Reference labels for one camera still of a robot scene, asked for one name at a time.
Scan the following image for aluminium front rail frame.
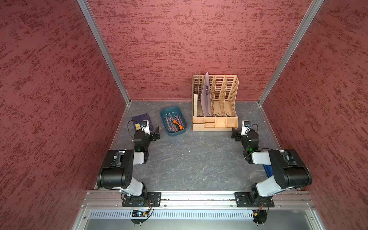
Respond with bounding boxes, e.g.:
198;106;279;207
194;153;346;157
72;190;325;230

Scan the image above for blue flat box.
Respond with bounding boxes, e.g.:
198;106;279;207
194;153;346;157
264;165;273;178

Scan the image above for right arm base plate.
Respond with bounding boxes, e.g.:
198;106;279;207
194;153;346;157
234;192;275;208

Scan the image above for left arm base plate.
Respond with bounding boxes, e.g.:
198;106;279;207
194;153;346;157
122;192;162;208

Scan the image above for purple folder in organizer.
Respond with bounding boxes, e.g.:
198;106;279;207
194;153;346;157
200;72;213;117

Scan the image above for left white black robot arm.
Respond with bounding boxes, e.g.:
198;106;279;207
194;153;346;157
96;120;160;200

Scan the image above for teal plastic storage tray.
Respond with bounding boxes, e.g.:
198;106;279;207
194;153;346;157
160;106;187;137

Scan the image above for dark purple notebook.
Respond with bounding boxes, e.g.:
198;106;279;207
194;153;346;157
131;113;154;132

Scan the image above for orange handled adjustable wrench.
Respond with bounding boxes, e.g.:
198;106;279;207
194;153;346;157
172;120;184;132

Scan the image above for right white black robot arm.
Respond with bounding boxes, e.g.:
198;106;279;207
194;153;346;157
232;121;312;202

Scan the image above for beige folder in organizer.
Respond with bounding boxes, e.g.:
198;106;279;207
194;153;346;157
193;94;198;117

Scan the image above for wooden desk file organizer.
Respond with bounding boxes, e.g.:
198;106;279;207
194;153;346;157
192;74;239;131

